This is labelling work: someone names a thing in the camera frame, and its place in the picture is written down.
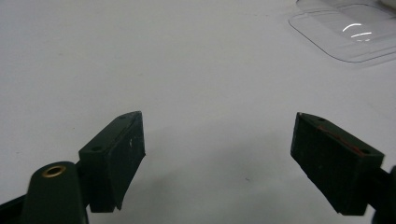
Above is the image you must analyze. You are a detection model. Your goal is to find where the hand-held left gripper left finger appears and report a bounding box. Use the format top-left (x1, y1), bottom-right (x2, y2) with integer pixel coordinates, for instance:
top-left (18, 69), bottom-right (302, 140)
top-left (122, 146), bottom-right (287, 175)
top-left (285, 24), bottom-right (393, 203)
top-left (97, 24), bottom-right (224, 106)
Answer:
top-left (78, 110), bottom-right (147, 214)

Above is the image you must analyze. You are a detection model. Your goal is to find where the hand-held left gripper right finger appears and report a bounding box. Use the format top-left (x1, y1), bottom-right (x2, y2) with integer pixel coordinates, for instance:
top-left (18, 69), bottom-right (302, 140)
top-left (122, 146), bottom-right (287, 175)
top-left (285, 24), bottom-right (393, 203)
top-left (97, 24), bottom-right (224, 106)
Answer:
top-left (290, 112), bottom-right (386, 217)

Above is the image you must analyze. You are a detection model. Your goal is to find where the clear plastic container lid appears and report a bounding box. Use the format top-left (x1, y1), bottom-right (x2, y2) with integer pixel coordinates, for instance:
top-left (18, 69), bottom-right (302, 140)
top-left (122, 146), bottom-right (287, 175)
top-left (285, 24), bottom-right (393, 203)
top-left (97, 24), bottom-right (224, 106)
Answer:
top-left (288, 0), bottom-right (396, 63)

